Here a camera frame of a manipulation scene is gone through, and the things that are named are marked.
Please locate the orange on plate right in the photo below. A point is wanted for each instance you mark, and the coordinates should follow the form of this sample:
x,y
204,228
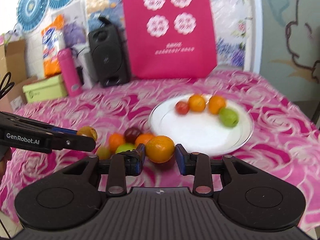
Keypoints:
x,y
216,103

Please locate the tan longan left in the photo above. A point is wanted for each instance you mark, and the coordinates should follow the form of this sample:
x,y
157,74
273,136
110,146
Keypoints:
x,y
103,152

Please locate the cardboard box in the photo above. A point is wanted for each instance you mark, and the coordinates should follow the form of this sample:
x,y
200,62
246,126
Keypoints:
x,y
13,60

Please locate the pink thermos bottle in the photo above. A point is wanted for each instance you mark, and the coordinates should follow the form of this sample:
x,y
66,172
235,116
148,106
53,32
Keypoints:
x,y
69,72

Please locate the black speaker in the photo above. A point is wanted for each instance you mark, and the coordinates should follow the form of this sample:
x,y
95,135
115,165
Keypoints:
x,y
108,55

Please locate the orange mandarin pile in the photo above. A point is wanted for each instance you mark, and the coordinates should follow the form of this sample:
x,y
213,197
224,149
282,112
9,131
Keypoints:
x,y
115,140
144,138

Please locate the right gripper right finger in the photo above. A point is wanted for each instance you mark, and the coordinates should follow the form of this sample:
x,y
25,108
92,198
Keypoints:
x,y
198,166

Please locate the dark red plum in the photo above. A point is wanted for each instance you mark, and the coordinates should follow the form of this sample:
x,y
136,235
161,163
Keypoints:
x,y
131,134

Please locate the green box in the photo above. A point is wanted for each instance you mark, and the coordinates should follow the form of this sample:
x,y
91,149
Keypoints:
x,y
46,89

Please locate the orange on plate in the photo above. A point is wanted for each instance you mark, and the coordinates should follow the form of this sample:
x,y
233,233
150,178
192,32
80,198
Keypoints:
x,y
216,103
197,103

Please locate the large green fruit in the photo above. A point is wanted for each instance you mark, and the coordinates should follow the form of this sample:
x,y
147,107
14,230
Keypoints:
x,y
125,147

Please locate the yellow orange fruit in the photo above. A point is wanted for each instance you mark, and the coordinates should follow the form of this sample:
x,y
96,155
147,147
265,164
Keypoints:
x,y
160,149

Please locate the orange on plate left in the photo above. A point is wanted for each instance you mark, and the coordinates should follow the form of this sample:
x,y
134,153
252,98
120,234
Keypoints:
x,y
197,103

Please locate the small green fruit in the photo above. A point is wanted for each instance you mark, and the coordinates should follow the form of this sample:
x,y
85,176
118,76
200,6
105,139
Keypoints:
x,y
228,117

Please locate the pink tote bag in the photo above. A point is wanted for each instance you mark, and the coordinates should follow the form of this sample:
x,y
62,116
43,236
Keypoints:
x,y
170,38

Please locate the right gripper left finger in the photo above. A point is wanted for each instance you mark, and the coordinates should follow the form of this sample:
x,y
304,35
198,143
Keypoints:
x,y
128,163

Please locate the orange mandarin top pile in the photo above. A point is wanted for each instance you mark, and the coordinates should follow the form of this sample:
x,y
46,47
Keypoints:
x,y
144,138

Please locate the orange mandarin left pile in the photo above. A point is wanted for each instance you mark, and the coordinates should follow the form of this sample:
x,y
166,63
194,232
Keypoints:
x,y
115,140

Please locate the white round plate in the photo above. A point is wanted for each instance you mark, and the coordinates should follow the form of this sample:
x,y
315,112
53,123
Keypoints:
x,y
201,132

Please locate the white appliance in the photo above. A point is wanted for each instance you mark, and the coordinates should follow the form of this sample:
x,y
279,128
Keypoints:
x,y
84,60

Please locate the person's left hand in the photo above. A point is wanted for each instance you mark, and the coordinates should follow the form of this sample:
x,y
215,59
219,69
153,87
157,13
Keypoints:
x,y
3,164

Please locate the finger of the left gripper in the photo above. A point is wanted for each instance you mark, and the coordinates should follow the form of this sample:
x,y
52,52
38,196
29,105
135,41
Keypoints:
x,y
31,123
43,140

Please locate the pink rose tablecloth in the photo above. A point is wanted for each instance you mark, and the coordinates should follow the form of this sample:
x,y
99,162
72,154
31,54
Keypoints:
x,y
273,133

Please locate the red yellow apple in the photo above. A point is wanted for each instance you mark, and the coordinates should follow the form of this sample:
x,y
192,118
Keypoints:
x,y
88,131

